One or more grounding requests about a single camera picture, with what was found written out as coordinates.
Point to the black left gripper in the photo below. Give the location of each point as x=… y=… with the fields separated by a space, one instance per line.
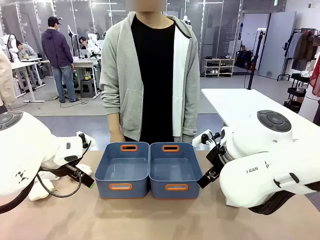
x=67 y=170

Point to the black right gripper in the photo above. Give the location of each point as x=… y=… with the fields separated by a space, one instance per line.
x=215 y=160

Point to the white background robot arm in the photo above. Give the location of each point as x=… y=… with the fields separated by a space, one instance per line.
x=11 y=46

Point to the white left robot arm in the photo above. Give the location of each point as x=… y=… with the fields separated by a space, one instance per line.
x=25 y=145

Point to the person's right forearm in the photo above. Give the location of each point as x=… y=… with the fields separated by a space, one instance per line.
x=112 y=110

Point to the person's left forearm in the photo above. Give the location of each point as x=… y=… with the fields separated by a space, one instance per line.
x=191 y=117

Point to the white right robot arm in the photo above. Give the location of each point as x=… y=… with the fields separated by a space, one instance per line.
x=250 y=185

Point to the person's right hand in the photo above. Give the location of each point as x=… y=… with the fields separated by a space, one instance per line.
x=117 y=137

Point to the white side table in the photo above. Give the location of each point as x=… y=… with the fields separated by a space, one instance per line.
x=237 y=105

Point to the grey step stool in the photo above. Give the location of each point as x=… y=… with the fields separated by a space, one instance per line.
x=88 y=88

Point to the wooden shoe rack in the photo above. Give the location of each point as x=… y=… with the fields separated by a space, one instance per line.
x=219 y=67

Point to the person in grey hoodie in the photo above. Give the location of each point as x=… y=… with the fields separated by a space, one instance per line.
x=152 y=75

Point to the white desk with laptop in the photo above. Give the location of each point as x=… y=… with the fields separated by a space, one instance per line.
x=83 y=63

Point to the black trolley cart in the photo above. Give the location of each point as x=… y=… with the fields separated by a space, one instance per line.
x=297 y=92

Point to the black bags pile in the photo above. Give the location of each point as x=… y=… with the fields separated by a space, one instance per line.
x=244 y=59

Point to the black tripod pole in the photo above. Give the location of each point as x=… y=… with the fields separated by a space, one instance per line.
x=255 y=60

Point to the person in beige coat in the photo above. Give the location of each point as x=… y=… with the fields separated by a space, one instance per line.
x=5 y=82

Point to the man in navy hoodie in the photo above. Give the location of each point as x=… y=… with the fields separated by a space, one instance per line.
x=58 y=55

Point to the seated person with dark hair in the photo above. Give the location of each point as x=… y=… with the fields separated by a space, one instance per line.
x=83 y=42

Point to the seated person in grey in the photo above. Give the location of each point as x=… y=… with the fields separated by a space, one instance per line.
x=26 y=50

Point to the red garment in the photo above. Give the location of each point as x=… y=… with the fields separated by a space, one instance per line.
x=315 y=80

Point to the grey door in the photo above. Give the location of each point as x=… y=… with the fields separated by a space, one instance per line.
x=276 y=45

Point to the black clothes rack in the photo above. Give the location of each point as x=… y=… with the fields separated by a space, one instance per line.
x=300 y=47

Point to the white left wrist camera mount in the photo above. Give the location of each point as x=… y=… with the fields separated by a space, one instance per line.
x=86 y=138

